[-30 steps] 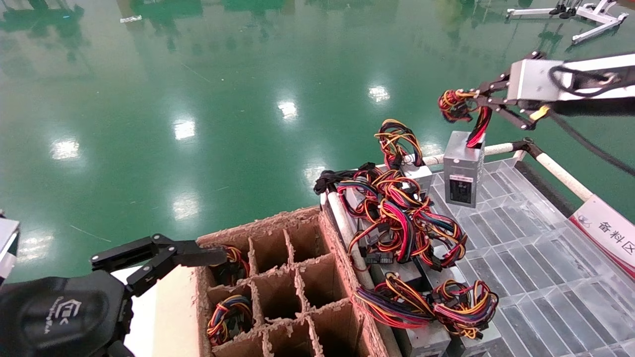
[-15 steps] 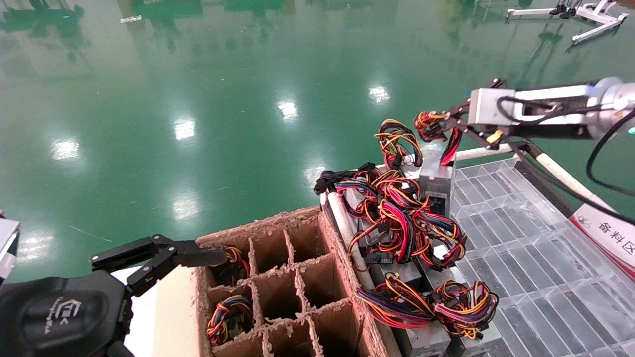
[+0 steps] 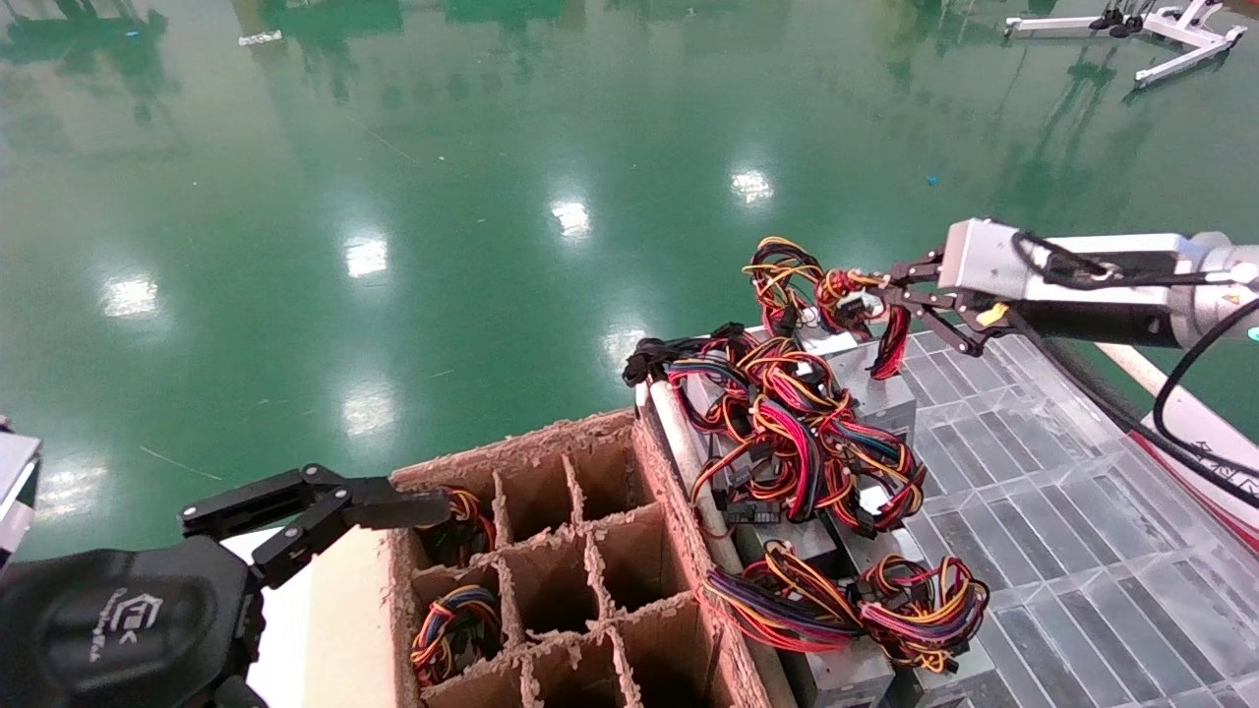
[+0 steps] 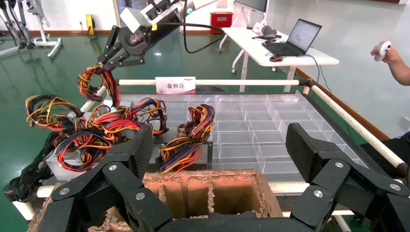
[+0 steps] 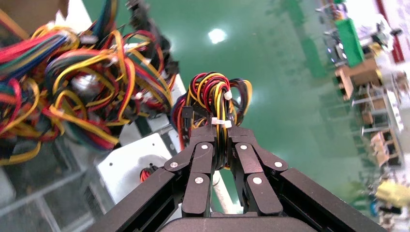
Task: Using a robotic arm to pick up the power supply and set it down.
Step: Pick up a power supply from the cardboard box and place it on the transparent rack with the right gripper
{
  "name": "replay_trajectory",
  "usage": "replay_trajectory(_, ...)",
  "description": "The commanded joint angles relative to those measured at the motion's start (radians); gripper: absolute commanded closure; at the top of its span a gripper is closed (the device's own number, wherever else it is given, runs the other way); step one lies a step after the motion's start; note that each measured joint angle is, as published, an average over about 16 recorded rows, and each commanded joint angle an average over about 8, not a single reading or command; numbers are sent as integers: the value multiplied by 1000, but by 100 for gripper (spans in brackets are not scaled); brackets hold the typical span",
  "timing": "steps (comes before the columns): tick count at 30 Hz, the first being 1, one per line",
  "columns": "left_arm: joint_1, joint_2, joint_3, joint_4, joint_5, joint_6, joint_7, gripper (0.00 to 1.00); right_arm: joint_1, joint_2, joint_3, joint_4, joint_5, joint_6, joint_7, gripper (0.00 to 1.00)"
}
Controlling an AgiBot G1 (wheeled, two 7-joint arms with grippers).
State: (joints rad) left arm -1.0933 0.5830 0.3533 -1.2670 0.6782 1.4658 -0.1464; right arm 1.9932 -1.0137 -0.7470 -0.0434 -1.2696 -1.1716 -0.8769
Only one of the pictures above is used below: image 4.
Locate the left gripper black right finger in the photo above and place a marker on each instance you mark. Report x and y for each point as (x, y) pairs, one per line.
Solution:
(336, 179)

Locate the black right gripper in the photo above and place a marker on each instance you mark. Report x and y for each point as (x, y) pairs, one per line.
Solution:
(136, 41)

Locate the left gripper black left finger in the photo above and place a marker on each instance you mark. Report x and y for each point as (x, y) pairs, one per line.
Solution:
(121, 179)

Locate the white handheld controller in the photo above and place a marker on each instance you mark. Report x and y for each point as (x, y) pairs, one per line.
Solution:
(382, 49)

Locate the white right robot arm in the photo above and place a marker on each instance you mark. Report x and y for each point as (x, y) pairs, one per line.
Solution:
(205, 2)

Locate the person bare forearm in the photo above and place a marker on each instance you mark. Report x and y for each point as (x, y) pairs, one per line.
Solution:
(402, 72)

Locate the person hand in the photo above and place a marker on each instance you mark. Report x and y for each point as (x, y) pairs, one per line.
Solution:
(392, 57)

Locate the white sign plate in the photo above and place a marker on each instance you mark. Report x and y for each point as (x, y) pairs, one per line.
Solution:
(176, 85)

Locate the white metal stand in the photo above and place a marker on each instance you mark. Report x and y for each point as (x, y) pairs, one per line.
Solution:
(48, 41)

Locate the grey metal stand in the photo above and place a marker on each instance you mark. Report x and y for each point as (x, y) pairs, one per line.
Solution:
(25, 44)

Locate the clear acrylic divider tray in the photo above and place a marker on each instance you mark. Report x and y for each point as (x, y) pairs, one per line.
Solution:
(256, 128)

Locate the black pipe corner connector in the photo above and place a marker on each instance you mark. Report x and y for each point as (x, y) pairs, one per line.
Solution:
(307, 84)

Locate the brown cardboard divider box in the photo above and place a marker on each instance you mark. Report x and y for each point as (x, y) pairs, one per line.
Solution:
(224, 195)

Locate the white cart lower pipe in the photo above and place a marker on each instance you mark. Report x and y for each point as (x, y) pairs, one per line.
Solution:
(22, 209)

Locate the red box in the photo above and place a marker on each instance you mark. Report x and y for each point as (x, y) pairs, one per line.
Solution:
(221, 19)

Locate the white office table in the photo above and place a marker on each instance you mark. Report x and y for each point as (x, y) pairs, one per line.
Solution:
(253, 44)

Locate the orange black computer mouse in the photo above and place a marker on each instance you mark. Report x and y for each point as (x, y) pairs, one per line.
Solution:
(276, 58)

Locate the dark computer monitor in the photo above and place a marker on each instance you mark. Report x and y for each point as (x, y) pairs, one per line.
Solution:
(253, 4)

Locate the black open laptop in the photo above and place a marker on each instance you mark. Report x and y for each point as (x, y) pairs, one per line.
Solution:
(304, 35)

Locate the grey headset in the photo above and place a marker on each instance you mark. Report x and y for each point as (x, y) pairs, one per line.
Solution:
(268, 31)

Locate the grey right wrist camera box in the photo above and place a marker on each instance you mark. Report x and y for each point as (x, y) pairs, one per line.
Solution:
(134, 19)

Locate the yellow wall device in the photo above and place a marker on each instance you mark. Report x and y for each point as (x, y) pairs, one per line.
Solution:
(90, 24)

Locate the white cart rail pipe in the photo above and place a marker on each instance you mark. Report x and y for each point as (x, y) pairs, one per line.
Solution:
(288, 188)
(87, 105)
(352, 125)
(240, 82)

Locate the white wall socket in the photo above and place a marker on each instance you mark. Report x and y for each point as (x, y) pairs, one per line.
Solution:
(407, 123)

